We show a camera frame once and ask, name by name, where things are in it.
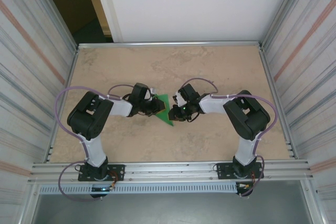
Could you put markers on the translucent ribbed side panel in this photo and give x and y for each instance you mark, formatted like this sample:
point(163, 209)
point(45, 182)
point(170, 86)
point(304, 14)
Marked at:
point(26, 51)
point(309, 51)

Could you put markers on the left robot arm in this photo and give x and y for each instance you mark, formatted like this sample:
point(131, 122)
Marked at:
point(89, 116)

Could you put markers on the long aluminium table edge rail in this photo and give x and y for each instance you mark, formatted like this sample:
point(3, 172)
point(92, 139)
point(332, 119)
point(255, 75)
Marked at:
point(170, 43)

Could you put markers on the white connector plug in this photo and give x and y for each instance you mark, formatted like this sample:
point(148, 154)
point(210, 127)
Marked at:
point(242, 186)

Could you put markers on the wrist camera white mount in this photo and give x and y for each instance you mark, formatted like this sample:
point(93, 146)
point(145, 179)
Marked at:
point(179, 99)
point(151, 93)

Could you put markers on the white door frame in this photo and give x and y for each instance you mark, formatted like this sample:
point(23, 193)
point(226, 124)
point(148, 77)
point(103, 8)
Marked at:
point(110, 11)

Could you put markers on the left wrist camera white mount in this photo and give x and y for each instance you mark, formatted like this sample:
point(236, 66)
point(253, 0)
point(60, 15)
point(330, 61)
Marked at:
point(151, 93)

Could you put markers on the small circuit board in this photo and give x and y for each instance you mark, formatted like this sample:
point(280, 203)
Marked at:
point(101, 189)

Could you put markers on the short aluminium table edge rail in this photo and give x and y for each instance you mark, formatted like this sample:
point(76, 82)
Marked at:
point(265, 61)
point(74, 58)

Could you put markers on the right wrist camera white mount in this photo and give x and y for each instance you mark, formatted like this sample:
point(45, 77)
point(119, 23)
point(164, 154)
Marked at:
point(179, 99)

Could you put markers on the wide aluminium mounting rail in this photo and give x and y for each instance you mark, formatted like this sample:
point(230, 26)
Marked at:
point(170, 171)

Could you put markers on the green square paper sheet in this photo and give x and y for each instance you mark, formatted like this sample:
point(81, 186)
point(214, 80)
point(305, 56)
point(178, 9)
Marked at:
point(166, 119)

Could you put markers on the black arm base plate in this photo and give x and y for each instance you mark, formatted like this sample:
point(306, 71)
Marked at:
point(119, 171)
point(222, 171)

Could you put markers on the grey metal shelf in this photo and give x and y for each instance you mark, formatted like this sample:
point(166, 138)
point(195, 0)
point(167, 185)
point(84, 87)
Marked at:
point(170, 208)

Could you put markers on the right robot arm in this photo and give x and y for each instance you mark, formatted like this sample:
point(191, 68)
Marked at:
point(246, 119)

